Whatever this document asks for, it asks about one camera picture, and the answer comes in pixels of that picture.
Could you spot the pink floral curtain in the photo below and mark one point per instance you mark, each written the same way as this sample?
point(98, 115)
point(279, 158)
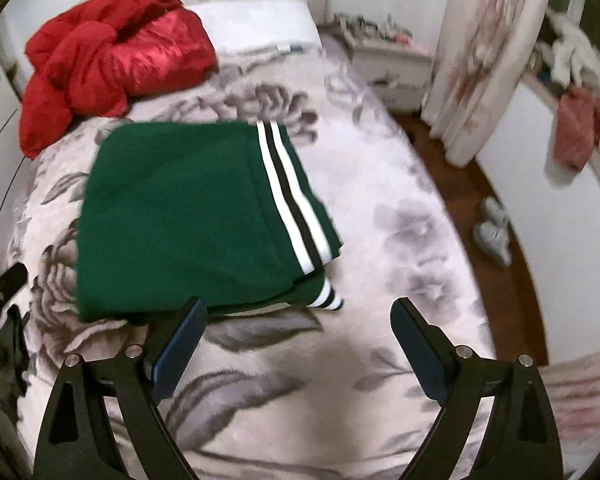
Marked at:
point(485, 60)

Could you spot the clutter of small nightstand items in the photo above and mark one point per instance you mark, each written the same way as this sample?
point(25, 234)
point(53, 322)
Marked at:
point(370, 27)

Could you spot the black leather garment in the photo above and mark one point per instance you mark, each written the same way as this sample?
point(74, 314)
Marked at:
point(10, 360)

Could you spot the white clothes pile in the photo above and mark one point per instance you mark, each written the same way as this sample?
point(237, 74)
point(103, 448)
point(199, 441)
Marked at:
point(577, 52)

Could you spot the white nightstand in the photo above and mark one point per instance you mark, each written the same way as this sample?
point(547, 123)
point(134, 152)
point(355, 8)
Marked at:
point(390, 72)

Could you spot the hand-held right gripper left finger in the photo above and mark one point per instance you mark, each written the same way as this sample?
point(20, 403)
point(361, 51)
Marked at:
point(180, 355)

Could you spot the red quilt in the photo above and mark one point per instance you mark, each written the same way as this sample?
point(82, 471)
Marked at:
point(105, 60)

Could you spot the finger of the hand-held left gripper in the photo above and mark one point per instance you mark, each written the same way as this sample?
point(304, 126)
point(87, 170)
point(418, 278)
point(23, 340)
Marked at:
point(2, 287)

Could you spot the pink garment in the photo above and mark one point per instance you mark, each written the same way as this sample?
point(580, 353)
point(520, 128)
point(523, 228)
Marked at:
point(577, 130)

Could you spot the white pillow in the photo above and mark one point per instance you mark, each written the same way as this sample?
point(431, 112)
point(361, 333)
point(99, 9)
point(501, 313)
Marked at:
point(260, 25)

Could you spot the pink floral cloth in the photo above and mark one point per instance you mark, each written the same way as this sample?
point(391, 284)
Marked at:
point(580, 400)

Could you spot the floral bed blanket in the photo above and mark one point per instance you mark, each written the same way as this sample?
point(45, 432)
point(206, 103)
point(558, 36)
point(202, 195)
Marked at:
point(380, 210)

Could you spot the green and white varsity jacket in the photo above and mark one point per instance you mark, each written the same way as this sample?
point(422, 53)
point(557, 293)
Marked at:
point(180, 210)

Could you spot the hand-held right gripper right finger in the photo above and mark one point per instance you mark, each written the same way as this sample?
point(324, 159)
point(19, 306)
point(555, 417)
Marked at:
point(420, 355)

